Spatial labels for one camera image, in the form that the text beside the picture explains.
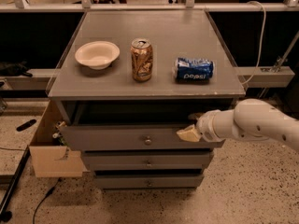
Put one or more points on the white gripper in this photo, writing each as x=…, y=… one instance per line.
x=206, y=126

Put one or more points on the grey top drawer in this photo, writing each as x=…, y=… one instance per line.
x=110, y=138

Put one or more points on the grey drawer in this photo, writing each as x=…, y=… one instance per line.
x=110, y=138
x=148, y=181
x=147, y=160

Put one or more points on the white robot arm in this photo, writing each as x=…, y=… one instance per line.
x=250, y=120

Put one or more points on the grey drawer cabinet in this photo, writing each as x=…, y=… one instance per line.
x=87, y=97

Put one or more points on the grey middle drawer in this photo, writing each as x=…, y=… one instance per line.
x=147, y=160

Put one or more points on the grey bottom drawer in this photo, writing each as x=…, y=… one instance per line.
x=148, y=181

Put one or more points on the blue pepsi can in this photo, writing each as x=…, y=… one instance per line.
x=193, y=69

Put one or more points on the gold soda can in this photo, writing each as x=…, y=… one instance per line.
x=142, y=59

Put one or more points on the white bowl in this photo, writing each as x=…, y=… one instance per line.
x=97, y=55

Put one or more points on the items inside cardboard box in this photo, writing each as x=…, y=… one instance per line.
x=57, y=130

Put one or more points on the cardboard box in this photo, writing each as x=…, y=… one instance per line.
x=53, y=157

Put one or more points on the black remote on floor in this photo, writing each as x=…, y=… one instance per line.
x=26, y=125

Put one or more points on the black object on ledge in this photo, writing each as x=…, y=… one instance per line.
x=8, y=69

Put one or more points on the black pole on floor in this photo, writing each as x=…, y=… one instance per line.
x=11, y=181

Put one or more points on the metal rail frame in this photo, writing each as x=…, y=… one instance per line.
x=81, y=5

